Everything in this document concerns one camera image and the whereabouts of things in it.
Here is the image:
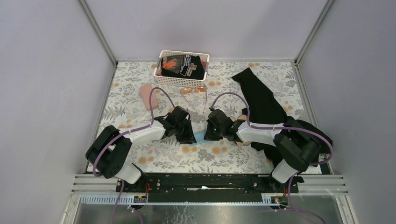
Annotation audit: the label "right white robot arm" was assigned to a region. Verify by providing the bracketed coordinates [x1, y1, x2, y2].
[205, 109, 321, 192]

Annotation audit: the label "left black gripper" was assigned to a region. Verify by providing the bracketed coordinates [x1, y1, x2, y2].
[174, 120, 197, 145]

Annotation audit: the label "orange lens sunglasses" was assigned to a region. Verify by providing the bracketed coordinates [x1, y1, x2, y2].
[180, 86, 208, 114]

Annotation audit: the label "black packaged items in basket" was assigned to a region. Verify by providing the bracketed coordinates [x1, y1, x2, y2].
[160, 54, 205, 80]

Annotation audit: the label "plaid glasses case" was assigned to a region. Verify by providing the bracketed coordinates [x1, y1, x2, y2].
[230, 114, 252, 146]

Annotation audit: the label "blue cleaning cloth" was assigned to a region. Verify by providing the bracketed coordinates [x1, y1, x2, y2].
[190, 129, 207, 146]

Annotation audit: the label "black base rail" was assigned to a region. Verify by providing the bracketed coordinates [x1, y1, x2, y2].
[116, 173, 303, 203]

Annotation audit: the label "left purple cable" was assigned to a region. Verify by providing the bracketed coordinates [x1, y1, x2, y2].
[92, 87, 176, 224]

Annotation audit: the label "white plastic basket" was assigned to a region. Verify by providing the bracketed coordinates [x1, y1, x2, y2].
[153, 50, 210, 87]

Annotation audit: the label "pink glasses case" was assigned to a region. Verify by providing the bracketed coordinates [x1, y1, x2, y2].
[140, 84, 159, 112]

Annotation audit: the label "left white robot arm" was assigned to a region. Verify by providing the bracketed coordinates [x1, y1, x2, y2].
[85, 106, 196, 192]

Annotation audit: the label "black garment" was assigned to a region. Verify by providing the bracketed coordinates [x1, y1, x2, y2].
[231, 68, 332, 167]

